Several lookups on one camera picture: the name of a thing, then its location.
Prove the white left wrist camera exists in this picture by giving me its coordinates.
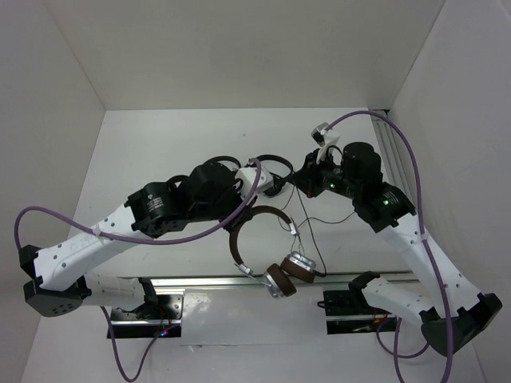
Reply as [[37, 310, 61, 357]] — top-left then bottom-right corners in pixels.
[[235, 159, 274, 197]]

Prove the black on-ear headphones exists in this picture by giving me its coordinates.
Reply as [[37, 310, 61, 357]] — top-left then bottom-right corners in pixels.
[[204, 156, 241, 171], [257, 154, 294, 198]]

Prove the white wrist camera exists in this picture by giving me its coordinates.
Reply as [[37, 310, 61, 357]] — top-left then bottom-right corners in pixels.
[[311, 123, 340, 164], [235, 159, 274, 197]]

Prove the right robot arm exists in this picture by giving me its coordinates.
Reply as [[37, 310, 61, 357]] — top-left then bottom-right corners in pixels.
[[293, 142, 502, 356]]

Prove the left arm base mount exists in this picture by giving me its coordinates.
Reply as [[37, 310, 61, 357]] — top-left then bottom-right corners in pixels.
[[109, 278, 184, 339]]

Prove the black on-ear headphones left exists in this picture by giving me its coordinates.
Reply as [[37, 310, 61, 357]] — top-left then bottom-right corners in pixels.
[[204, 156, 241, 171]]

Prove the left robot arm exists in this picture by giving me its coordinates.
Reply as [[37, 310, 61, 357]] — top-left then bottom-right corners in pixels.
[[18, 159, 263, 318]]

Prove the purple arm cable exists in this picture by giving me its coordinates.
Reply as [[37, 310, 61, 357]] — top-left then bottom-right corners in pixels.
[[14, 159, 263, 248], [325, 110, 454, 383]]

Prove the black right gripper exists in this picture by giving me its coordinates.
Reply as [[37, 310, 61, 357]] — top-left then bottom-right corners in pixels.
[[287, 147, 360, 199]]

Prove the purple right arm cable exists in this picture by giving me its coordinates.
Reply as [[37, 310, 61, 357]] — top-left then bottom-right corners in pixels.
[[325, 110, 454, 383]]

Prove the aluminium side rail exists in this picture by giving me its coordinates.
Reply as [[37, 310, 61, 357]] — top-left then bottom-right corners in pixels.
[[371, 116, 409, 194]]

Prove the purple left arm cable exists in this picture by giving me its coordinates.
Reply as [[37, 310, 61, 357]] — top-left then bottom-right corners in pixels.
[[14, 159, 263, 248]]

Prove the brown silver over-ear headphones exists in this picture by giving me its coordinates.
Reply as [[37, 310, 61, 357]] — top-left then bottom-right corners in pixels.
[[228, 205, 317, 299]]

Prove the thin black headphone cable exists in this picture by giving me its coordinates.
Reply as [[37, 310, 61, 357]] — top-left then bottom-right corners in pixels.
[[279, 181, 356, 277]]

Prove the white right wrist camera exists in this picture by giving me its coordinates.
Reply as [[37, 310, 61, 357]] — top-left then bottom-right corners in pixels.
[[311, 123, 340, 164]]

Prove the aluminium front rail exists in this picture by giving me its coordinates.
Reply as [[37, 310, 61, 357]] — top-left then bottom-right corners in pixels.
[[151, 272, 418, 290]]

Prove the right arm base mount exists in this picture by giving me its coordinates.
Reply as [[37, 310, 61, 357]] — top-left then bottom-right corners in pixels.
[[316, 290, 397, 335]]

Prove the black on-ear headphones right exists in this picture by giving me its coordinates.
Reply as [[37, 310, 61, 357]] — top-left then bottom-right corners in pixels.
[[257, 154, 294, 198]]

